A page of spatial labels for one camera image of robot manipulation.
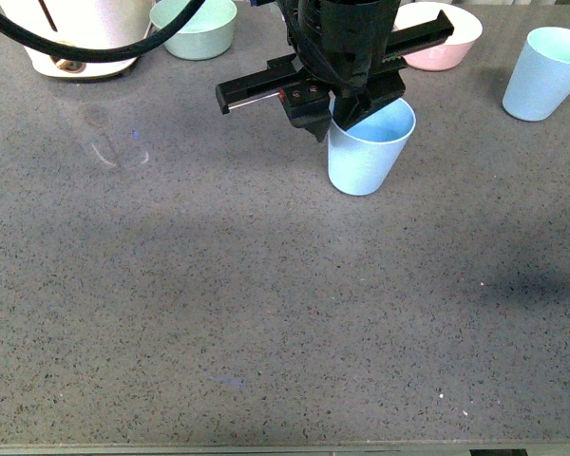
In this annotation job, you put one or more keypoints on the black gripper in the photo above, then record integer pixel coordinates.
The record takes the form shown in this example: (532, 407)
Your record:
(346, 60)

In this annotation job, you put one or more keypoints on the blue cup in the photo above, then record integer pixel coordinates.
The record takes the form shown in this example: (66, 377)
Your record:
(540, 81)
(360, 158)

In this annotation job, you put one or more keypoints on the green bowl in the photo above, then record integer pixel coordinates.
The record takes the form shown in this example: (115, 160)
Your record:
(208, 34)

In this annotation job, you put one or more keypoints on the pink bowl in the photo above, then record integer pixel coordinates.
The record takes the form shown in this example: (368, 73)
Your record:
(467, 30)

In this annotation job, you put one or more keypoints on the cream white toaster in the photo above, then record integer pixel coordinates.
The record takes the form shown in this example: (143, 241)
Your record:
(82, 24)

